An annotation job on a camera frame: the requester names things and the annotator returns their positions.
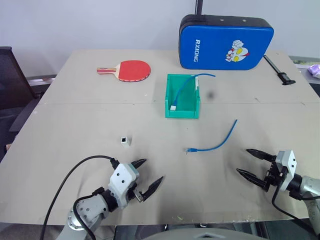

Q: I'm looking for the red table tennis paddle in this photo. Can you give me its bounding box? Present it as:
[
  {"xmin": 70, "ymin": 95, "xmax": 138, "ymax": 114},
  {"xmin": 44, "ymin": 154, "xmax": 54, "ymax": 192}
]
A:
[{"xmin": 96, "ymin": 59, "xmax": 152, "ymax": 83}]

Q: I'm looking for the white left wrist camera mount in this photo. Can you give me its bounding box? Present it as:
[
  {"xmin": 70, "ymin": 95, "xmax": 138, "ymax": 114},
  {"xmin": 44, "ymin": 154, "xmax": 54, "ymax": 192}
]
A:
[{"xmin": 107, "ymin": 162, "xmax": 140, "ymax": 210}]

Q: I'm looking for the purple plastic bag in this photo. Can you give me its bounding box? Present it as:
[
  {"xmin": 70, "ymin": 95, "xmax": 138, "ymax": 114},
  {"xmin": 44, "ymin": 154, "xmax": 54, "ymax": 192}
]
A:
[{"xmin": 307, "ymin": 63, "xmax": 320, "ymax": 79}]

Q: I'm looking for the green plastic bin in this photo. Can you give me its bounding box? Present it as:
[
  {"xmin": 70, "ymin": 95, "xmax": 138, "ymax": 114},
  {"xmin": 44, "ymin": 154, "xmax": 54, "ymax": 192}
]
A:
[{"xmin": 164, "ymin": 73, "xmax": 202, "ymax": 119}]

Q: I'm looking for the small white cube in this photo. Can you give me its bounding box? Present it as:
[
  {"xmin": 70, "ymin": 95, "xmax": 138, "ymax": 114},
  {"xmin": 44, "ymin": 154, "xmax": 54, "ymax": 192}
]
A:
[{"xmin": 119, "ymin": 135, "xmax": 132, "ymax": 148}]

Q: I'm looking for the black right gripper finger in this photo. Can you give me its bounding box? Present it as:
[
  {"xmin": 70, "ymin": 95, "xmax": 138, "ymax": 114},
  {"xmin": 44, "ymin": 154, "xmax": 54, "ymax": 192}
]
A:
[
  {"xmin": 245, "ymin": 148, "xmax": 278, "ymax": 163},
  {"xmin": 235, "ymin": 168, "xmax": 267, "ymax": 190}
]

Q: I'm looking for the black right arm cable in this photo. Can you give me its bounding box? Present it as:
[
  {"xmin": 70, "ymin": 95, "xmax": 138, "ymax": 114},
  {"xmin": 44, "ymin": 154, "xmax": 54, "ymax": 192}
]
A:
[{"xmin": 271, "ymin": 184, "xmax": 320, "ymax": 236}]

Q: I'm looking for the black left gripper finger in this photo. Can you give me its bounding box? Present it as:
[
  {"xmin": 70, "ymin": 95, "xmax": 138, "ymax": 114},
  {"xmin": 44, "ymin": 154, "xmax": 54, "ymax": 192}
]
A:
[
  {"xmin": 130, "ymin": 157, "xmax": 148, "ymax": 173},
  {"xmin": 138, "ymin": 175, "xmax": 165, "ymax": 203}
]

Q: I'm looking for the blue cable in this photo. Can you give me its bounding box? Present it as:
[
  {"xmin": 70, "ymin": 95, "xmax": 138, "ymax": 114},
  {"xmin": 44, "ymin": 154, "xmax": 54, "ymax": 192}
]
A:
[
  {"xmin": 184, "ymin": 118, "xmax": 239, "ymax": 154},
  {"xmin": 170, "ymin": 72, "xmax": 217, "ymax": 111}
]

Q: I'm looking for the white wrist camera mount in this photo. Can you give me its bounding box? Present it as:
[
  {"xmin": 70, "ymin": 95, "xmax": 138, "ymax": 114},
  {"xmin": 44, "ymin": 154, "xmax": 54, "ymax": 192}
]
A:
[
  {"xmin": 274, "ymin": 149, "xmax": 297, "ymax": 192},
  {"xmin": 107, "ymin": 162, "xmax": 140, "ymax": 210}
]

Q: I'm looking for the black mesh office chair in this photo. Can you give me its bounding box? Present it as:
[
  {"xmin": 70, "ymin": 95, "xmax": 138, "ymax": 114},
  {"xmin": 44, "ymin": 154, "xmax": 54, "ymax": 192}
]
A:
[{"xmin": 0, "ymin": 46, "xmax": 57, "ymax": 153}]

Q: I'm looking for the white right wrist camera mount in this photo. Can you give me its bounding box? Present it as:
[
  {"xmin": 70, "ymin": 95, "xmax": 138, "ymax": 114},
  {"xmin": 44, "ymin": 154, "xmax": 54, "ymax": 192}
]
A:
[{"xmin": 274, "ymin": 149, "xmax": 297, "ymax": 192}]

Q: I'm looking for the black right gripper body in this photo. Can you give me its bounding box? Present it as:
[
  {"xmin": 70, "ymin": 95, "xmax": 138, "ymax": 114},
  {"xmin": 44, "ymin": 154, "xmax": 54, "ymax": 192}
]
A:
[{"xmin": 262, "ymin": 161, "xmax": 289, "ymax": 193}]

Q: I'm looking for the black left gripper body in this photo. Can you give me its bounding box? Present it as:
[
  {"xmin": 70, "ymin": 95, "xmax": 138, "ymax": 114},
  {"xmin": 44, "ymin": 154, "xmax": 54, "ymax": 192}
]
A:
[{"xmin": 124, "ymin": 183, "xmax": 146, "ymax": 204}]

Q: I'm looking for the blue cartoon kick pad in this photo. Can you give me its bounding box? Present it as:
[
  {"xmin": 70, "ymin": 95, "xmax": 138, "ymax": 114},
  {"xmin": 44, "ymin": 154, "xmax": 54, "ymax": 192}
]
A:
[{"xmin": 178, "ymin": 14, "xmax": 275, "ymax": 71}]

